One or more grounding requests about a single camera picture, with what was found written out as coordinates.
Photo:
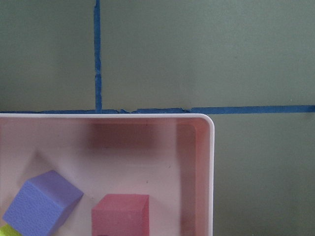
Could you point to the pink plastic bin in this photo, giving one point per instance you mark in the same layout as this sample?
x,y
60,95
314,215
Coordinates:
x,y
169,157

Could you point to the yellow foam block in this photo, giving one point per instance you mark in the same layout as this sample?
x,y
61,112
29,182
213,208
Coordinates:
x,y
7,230

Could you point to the red foam block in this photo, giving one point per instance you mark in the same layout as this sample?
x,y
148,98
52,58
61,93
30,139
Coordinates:
x,y
121,215

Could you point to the purple foam block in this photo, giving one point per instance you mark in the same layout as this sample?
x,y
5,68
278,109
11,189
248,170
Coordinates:
x,y
42,205

